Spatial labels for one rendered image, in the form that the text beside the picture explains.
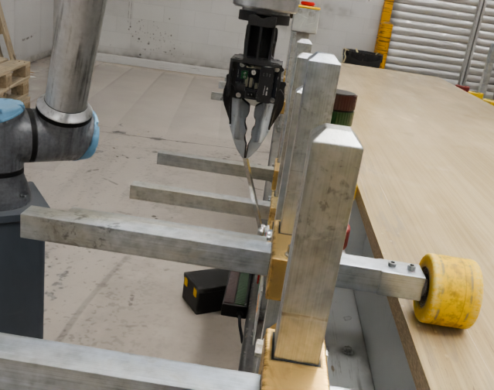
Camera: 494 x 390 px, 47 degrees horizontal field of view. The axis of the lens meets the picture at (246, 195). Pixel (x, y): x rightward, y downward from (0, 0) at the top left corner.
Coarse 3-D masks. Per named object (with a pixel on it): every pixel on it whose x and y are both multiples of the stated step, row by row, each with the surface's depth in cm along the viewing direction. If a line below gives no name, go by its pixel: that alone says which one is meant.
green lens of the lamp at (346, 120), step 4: (332, 112) 86; (336, 112) 86; (340, 112) 86; (344, 112) 86; (352, 112) 87; (332, 116) 86; (336, 116) 86; (340, 116) 86; (344, 116) 86; (348, 116) 87; (352, 116) 87; (332, 120) 86; (336, 120) 86; (340, 120) 86; (344, 120) 87; (348, 120) 87; (352, 120) 88; (336, 124) 86; (340, 124) 87; (344, 124) 87; (348, 124) 87
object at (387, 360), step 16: (352, 208) 153; (352, 224) 149; (352, 240) 146; (368, 240) 125; (368, 256) 122; (368, 304) 115; (384, 304) 101; (368, 320) 113; (384, 320) 100; (368, 336) 110; (384, 336) 98; (368, 352) 108; (384, 352) 96; (400, 352) 87; (384, 368) 95; (400, 368) 86; (384, 384) 93; (400, 384) 84
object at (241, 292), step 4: (240, 272) 115; (244, 272) 115; (240, 276) 113; (244, 276) 114; (248, 276) 114; (240, 280) 112; (244, 280) 112; (240, 284) 110; (244, 284) 111; (240, 288) 109; (244, 288) 109; (240, 292) 107; (244, 292) 107; (236, 296) 106; (240, 296) 106; (244, 296) 106; (236, 300) 104; (240, 300) 105; (244, 300) 105; (240, 304) 103
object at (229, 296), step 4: (232, 272) 114; (236, 272) 115; (232, 276) 113; (236, 276) 113; (232, 280) 111; (236, 280) 112; (228, 284) 110; (232, 284) 110; (236, 284) 110; (228, 288) 108; (232, 288) 109; (236, 288) 109; (228, 292) 107; (232, 292) 107; (228, 296) 105; (232, 296) 105; (224, 300) 104; (228, 300) 104; (232, 300) 104
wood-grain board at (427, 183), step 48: (384, 96) 243; (432, 96) 265; (384, 144) 154; (432, 144) 162; (480, 144) 172; (384, 192) 112; (432, 192) 117; (480, 192) 122; (384, 240) 88; (432, 240) 91; (480, 240) 94; (432, 336) 63; (480, 336) 65; (432, 384) 55; (480, 384) 56
